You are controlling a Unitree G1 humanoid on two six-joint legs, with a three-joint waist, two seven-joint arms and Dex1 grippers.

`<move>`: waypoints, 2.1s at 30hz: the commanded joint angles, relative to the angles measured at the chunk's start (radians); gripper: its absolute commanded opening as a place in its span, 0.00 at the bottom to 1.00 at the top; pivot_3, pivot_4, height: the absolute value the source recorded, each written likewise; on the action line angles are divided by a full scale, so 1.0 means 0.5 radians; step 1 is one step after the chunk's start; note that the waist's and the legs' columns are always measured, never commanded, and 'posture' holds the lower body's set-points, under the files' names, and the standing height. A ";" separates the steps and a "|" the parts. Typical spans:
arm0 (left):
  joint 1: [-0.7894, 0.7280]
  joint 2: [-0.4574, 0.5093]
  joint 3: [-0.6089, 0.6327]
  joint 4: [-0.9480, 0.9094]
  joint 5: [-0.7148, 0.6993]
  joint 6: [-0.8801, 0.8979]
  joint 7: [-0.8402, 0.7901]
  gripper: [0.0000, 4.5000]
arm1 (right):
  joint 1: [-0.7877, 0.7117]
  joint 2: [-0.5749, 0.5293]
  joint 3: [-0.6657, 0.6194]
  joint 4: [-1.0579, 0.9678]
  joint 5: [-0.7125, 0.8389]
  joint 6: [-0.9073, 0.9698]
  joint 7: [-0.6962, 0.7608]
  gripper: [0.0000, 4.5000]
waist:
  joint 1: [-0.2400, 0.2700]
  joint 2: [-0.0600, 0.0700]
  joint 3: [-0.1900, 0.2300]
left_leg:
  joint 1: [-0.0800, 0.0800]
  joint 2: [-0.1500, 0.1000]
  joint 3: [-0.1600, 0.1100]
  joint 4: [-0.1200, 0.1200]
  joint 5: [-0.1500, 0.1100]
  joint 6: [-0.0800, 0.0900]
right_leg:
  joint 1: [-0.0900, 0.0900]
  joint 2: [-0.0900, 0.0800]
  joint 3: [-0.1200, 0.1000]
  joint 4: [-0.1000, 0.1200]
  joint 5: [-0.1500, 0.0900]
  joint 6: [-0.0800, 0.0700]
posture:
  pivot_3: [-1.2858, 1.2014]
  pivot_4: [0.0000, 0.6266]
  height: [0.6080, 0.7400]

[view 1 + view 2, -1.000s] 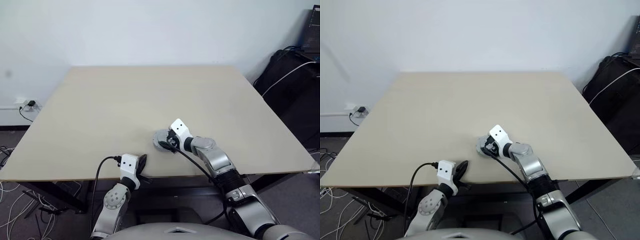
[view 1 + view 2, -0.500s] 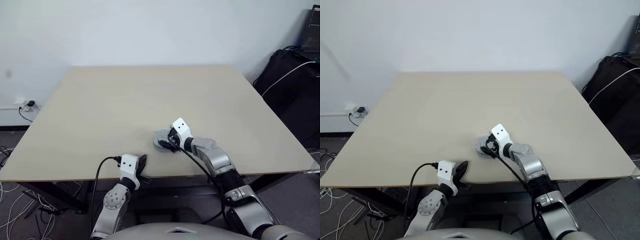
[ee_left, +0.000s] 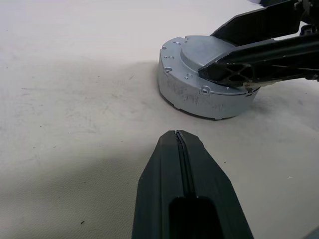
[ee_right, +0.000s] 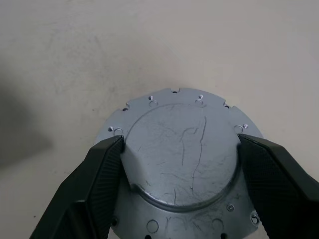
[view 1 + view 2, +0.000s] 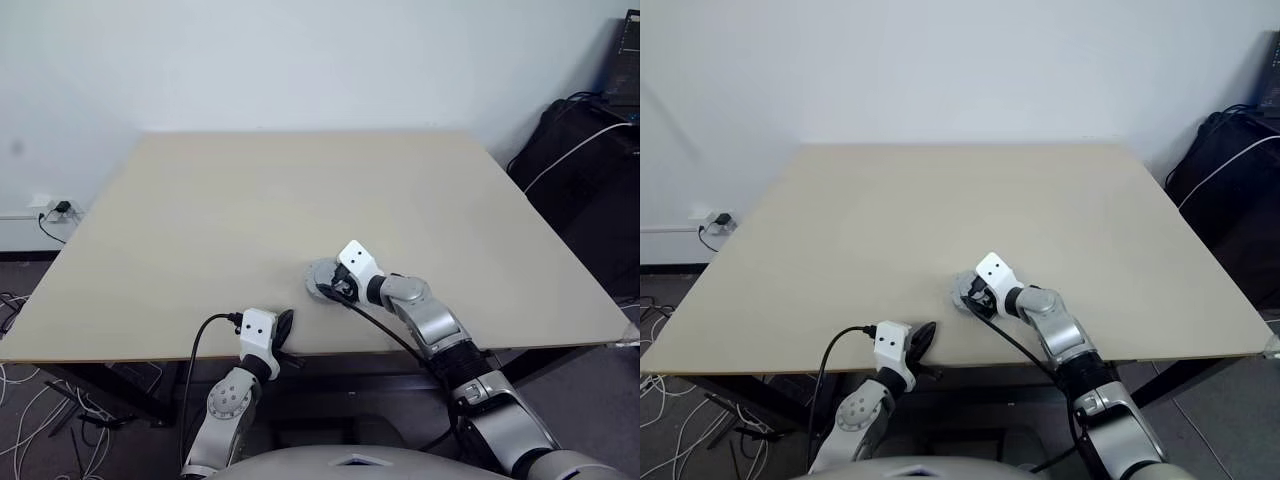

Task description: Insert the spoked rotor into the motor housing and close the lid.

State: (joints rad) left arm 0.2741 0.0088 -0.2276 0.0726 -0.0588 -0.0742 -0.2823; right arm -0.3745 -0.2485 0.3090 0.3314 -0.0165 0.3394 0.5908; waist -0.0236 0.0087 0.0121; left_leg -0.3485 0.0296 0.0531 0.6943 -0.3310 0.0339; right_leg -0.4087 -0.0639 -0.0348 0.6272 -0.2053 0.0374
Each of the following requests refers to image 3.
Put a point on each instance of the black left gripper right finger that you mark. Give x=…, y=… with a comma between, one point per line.
x=211, y=181

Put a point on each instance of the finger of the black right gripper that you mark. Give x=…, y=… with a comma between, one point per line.
x=254, y=22
x=269, y=57

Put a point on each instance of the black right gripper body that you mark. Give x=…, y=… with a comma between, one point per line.
x=309, y=12

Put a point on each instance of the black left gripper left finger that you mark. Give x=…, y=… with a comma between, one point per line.
x=159, y=186

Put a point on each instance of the grey metal motor lid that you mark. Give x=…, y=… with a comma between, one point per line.
x=179, y=49

